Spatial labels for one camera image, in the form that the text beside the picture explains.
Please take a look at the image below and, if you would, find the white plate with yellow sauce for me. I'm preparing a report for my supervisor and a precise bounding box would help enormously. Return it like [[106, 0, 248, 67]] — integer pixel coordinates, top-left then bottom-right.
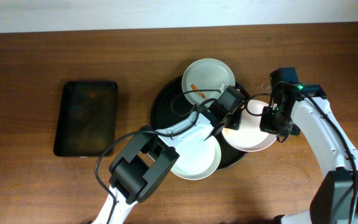
[[170, 136, 221, 180]]

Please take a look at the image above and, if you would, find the pinkish white plate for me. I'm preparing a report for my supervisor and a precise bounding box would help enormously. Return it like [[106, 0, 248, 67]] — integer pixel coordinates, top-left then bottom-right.
[[221, 110, 277, 152]]

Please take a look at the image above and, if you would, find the black rectangular tray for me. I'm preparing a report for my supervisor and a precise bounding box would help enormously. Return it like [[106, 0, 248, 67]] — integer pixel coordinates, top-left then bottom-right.
[[53, 80, 118, 157]]

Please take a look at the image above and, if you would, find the white plate with red sauce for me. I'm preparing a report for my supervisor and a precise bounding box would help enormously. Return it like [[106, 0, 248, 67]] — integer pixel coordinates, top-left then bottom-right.
[[181, 58, 236, 105]]

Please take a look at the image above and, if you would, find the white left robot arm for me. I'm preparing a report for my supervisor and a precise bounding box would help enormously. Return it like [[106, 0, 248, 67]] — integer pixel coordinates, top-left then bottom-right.
[[95, 86, 250, 223]]

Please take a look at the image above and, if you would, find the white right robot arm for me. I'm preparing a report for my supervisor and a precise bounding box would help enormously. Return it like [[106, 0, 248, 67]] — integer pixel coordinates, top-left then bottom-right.
[[260, 85, 358, 223]]

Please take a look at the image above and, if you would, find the round black tray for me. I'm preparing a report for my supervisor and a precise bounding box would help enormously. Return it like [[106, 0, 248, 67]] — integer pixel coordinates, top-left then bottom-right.
[[150, 76, 247, 170]]

